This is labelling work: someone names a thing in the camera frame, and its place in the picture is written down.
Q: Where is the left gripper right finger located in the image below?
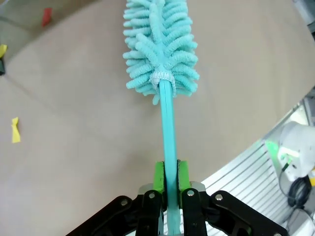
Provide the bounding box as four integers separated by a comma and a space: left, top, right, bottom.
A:
177, 161, 288, 236

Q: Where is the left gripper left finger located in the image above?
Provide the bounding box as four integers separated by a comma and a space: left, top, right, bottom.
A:
65, 161, 166, 236

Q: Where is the teal microfiber duster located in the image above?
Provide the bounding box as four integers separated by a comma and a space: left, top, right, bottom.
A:
122, 0, 200, 236

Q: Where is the aluminium profile base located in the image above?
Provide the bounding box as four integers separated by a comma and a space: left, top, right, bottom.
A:
200, 98, 307, 236

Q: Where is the twisted yellow paper scrap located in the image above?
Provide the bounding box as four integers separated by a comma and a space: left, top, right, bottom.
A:
11, 117, 22, 144

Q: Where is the red paper scrap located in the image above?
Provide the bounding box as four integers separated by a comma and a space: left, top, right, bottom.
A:
41, 7, 53, 27

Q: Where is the black coiled cable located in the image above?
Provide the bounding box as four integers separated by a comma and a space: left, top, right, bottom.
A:
278, 169, 315, 212

